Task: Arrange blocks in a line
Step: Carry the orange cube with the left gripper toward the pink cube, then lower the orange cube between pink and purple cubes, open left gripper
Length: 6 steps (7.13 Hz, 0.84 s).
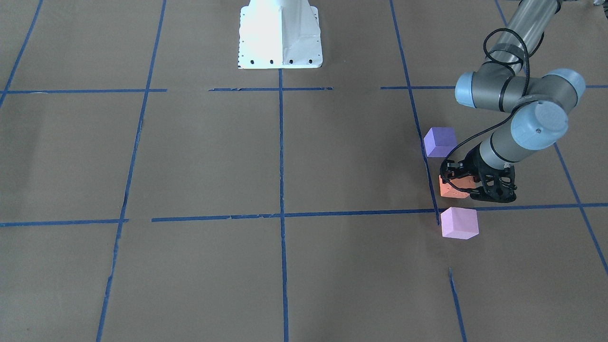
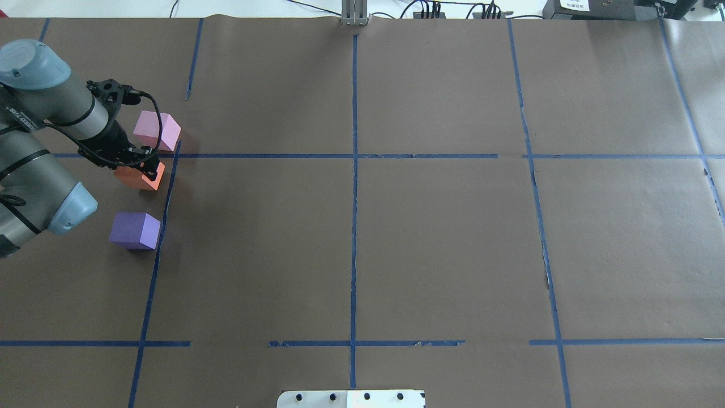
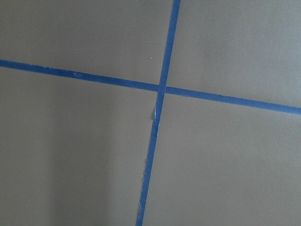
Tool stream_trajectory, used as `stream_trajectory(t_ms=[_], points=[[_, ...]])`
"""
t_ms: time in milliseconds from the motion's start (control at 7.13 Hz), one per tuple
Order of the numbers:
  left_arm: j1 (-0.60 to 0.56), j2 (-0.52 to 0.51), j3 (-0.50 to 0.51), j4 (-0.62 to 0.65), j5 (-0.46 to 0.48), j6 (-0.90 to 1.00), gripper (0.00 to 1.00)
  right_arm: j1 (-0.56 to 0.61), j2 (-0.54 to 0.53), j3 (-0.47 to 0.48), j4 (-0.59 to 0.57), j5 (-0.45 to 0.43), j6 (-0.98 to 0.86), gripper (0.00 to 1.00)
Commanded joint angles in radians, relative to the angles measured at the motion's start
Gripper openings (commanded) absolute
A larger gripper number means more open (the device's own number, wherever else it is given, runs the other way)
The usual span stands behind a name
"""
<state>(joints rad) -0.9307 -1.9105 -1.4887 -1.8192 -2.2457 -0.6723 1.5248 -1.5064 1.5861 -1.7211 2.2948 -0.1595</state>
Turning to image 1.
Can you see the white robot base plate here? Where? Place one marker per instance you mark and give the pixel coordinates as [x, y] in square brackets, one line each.
[279, 34]

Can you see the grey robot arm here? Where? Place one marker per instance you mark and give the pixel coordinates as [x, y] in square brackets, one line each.
[538, 108]

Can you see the blue tape line lengthwise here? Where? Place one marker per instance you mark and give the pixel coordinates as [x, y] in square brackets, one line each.
[281, 190]

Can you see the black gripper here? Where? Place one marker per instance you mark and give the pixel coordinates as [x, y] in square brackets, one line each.
[473, 158]

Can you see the blue tape line crosswise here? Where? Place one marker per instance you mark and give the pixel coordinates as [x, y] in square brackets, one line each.
[79, 222]

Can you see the orange foam cube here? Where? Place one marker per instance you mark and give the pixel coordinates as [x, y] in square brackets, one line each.
[447, 190]

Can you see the pink foam cube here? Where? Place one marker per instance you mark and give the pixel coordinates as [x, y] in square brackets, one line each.
[459, 223]

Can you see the purple foam cube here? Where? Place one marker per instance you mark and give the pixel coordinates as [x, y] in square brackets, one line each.
[440, 141]

